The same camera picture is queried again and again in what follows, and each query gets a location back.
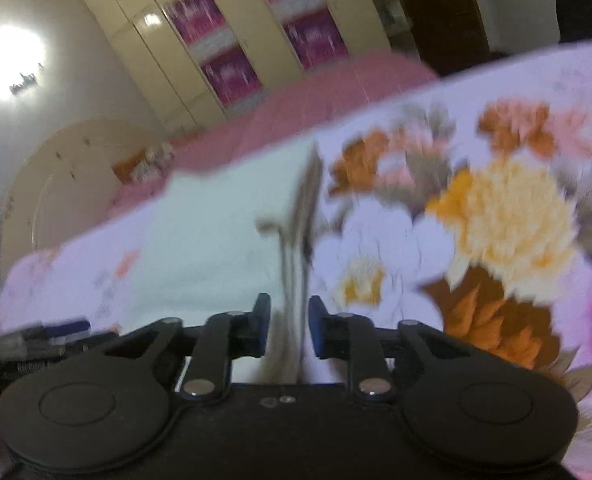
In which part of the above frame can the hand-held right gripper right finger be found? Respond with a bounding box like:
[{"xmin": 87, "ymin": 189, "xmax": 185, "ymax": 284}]
[{"xmin": 309, "ymin": 295, "xmax": 477, "ymax": 404}]

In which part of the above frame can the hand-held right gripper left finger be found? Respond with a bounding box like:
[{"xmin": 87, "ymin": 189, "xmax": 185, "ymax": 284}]
[{"xmin": 102, "ymin": 293, "xmax": 273, "ymax": 404}]

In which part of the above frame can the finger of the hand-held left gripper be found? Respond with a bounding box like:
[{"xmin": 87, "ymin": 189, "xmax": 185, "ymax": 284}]
[
  {"xmin": 6, "ymin": 318, "xmax": 93, "ymax": 348},
  {"xmin": 23, "ymin": 331, "xmax": 121, "ymax": 363}
]

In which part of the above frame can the white garment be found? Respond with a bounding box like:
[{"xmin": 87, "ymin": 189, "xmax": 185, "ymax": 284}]
[{"xmin": 126, "ymin": 144, "xmax": 327, "ymax": 392}]

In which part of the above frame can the cream curved headboard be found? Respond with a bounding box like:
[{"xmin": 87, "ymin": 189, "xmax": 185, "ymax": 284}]
[{"xmin": 0, "ymin": 119, "xmax": 169, "ymax": 273}]

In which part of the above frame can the floral lilac blanket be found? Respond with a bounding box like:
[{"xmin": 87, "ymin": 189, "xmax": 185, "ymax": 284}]
[{"xmin": 0, "ymin": 42, "xmax": 592, "ymax": 480}]

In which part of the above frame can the pink bedsheet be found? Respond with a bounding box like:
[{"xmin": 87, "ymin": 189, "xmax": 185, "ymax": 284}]
[{"xmin": 107, "ymin": 51, "xmax": 441, "ymax": 212}]

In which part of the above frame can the cream wardrobe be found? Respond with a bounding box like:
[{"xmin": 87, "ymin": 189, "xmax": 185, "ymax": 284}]
[{"xmin": 63, "ymin": 0, "xmax": 417, "ymax": 135}]

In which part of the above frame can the brown wooden door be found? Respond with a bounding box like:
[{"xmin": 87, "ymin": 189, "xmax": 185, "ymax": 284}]
[{"xmin": 390, "ymin": 0, "xmax": 491, "ymax": 77}]

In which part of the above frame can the wall lamp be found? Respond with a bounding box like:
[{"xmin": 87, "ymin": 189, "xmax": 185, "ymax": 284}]
[{"xmin": 0, "ymin": 24, "xmax": 47, "ymax": 101}]

